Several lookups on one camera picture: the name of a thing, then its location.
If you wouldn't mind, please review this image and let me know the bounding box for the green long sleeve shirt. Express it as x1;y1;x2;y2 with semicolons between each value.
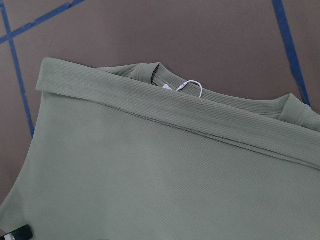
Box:
0;58;320;240

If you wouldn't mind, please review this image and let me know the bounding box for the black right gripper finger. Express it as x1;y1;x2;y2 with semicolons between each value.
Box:
9;224;34;240

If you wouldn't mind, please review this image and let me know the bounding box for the white paper price tag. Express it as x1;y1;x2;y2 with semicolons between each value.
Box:
162;80;203;98

